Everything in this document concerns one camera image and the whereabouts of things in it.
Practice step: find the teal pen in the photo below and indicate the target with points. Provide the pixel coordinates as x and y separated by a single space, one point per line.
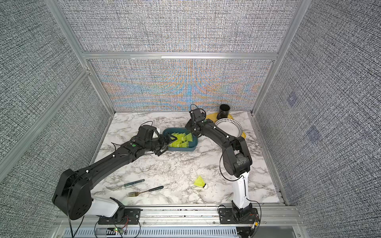
133 182

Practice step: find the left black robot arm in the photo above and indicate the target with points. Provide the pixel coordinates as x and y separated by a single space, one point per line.
73 191

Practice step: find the aluminium front rail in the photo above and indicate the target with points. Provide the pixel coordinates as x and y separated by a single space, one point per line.
271 214

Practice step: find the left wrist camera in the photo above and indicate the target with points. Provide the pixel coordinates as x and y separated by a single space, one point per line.
147 132

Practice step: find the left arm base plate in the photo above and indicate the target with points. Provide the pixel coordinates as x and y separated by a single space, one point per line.
130 216

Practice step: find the black cup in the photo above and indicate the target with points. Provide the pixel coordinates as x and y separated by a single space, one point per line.
223 112

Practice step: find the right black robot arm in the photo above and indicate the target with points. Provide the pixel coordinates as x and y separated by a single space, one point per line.
236 160

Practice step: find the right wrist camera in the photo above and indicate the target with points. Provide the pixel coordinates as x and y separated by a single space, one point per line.
197 115

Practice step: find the yellow shuttlecock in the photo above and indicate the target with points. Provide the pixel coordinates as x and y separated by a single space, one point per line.
180 136
179 144
199 182

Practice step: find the yellow shuttlecock edge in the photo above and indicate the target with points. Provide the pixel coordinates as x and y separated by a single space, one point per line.
188 137

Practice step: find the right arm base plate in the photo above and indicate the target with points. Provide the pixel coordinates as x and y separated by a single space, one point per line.
248 215

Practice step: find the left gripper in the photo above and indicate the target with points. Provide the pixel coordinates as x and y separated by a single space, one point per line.
164 144

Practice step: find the yellow tray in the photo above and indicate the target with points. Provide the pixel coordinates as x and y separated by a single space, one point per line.
213 117

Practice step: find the teal storage box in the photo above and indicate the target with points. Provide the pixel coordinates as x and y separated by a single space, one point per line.
192 145

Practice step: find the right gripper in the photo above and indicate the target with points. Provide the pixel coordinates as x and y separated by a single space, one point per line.
187 126

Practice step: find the white patterned bowl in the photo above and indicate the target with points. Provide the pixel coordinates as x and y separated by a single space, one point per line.
230 126

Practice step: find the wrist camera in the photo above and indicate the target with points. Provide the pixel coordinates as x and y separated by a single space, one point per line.
147 132
197 115

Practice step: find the black handled fork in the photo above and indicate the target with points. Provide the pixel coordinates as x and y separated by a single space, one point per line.
135 194

